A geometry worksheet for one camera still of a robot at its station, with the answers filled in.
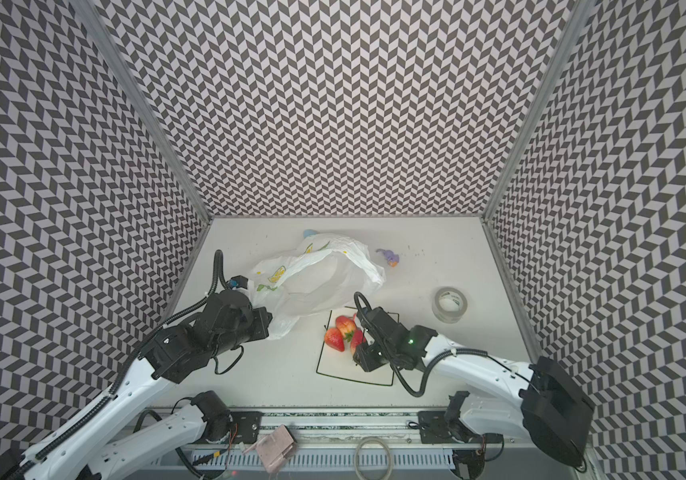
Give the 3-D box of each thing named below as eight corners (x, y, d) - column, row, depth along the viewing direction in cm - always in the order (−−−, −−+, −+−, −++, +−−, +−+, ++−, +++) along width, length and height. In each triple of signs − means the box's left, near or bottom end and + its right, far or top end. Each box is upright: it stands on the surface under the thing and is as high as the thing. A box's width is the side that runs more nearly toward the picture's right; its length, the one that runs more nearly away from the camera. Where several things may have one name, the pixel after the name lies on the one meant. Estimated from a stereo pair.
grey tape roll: (435, 323, 92) (437, 317, 89) (429, 289, 99) (431, 283, 96) (468, 323, 92) (471, 317, 89) (459, 289, 99) (462, 283, 96)
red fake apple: (325, 351, 85) (324, 346, 82) (327, 332, 89) (325, 327, 86) (344, 351, 85) (343, 346, 82) (344, 332, 89) (344, 327, 86)
